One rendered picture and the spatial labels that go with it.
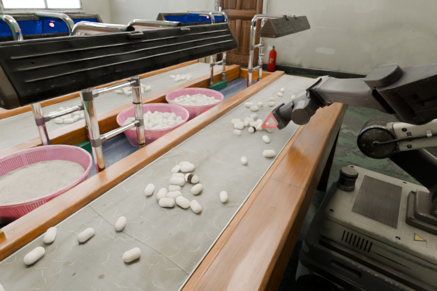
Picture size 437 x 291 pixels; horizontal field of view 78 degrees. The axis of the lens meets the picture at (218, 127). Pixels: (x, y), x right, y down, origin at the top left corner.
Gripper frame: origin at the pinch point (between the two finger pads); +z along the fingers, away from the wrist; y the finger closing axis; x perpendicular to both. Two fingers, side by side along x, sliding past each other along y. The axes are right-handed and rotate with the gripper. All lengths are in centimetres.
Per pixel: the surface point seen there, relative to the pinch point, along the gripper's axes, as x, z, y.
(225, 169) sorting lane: 1.7, 1.3, 29.8
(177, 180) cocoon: -4.2, 5.3, 43.0
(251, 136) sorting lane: 0.4, 2.9, 6.7
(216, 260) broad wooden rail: 8, -10, 58
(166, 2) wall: -273, 262, -414
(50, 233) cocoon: -11, 13, 69
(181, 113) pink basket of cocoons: -21.2, 26.7, 3.7
